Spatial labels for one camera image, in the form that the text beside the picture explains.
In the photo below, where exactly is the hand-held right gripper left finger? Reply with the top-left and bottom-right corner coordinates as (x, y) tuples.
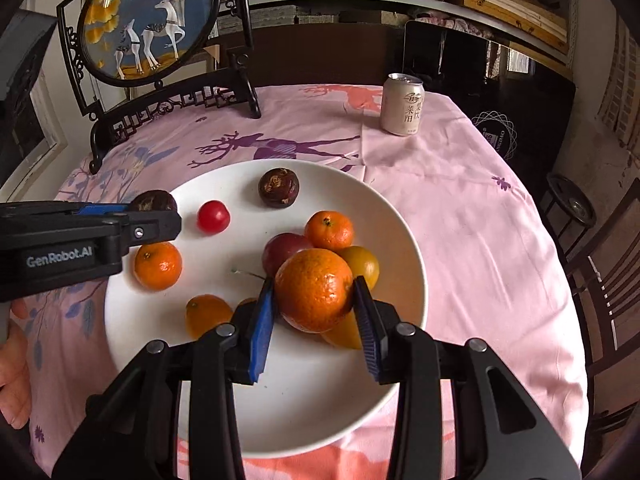
(54, 277), (276, 480)

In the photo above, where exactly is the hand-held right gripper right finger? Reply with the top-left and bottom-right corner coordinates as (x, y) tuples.
(352, 276), (583, 480)

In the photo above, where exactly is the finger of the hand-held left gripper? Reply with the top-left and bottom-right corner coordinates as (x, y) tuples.
(75, 203), (132, 217)
(117, 209), (183, 250)

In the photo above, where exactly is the dark brown passion fruit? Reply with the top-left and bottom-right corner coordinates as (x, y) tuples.
(258, 167), (301, 208)
(129, 190), (178, 213)

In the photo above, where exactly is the red cherry tomato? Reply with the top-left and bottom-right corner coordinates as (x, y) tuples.
(196, 200), (231, 234)

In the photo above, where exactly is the large orange mandarin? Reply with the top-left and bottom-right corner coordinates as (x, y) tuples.
(274, 248), (355, 334)

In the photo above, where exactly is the white plate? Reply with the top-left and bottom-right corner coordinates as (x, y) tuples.
(103, 160), (430, 461)

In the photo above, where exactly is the red plum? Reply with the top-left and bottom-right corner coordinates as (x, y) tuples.
(262, 232), (307, 277)

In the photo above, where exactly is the person's left hand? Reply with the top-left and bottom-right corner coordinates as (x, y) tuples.
(0, 300), (32, 430)

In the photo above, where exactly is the pink printed tablecloth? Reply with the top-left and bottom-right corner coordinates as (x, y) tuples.
(25, 84), (589, 480)

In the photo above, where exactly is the round embroidered deer screen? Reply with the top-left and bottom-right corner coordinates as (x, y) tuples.
(56, 0), (262, 175)

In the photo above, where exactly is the white beverage can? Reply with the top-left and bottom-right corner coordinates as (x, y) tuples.
(381, 73), (425, 137)

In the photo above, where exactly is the black bag with white print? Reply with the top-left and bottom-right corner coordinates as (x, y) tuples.
(472, 110), (519, 162)

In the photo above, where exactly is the dark round metal object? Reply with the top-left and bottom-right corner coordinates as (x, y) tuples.
(545, 174), (598, 226)

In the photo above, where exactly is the brown cardboard box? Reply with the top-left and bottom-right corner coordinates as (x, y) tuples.
(200, 22), (407, 87)

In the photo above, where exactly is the dark wooden slatted chair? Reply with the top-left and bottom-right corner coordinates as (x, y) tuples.
(565, 177), (640, 461)

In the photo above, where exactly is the black glossy cabinet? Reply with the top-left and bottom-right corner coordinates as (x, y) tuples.
(402, 20), (576, 162)

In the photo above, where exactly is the floral cloth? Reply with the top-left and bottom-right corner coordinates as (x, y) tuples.
(415, 12), (531, 73)

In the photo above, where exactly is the checkered beige curtain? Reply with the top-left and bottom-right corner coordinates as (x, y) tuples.
(597, 15), (640, 147)

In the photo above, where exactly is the stack of wooden flat boxes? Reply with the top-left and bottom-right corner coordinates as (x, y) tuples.
(450, 0), (571, 56)

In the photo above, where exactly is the white wall shelf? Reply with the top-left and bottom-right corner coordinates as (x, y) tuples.
(220, 0), (574, 63)

